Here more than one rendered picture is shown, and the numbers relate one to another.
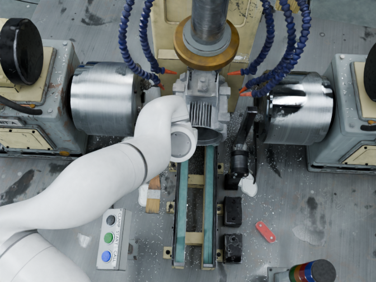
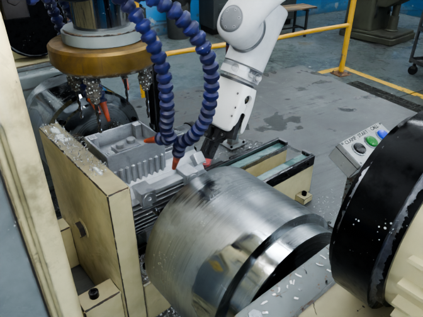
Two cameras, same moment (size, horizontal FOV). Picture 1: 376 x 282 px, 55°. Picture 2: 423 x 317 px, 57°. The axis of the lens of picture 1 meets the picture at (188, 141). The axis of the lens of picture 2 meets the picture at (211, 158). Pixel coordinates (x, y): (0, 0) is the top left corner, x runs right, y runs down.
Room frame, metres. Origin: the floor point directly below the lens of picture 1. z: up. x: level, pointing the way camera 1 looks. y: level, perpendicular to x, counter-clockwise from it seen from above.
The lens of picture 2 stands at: (0.92, 0.58, 1.50)
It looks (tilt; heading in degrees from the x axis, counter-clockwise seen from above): 31 degrees down; 230
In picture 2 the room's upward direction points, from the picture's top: straight up
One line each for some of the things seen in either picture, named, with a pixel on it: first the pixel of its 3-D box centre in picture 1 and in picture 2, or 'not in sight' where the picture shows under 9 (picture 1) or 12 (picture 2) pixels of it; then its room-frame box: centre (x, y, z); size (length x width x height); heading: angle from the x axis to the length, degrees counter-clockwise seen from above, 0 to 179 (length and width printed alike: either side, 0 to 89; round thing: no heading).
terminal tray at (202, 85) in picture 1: (202, 85); (126, 153); (0.63, -0.04, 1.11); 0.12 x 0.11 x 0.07; 179
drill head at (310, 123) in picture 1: (297, 108); (76, 123); (0.61, -0.37, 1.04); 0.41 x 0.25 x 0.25; 90
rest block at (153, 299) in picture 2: not in sight; (148, 285); (0.68, 0.07, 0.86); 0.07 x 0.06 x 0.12; 90
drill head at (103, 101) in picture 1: (97, 98); (264, 279); (0.61, 0.32, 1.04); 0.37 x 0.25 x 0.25; 90
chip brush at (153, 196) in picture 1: (154, 186); not in sight; (0.37, 0.12, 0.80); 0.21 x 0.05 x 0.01; 0
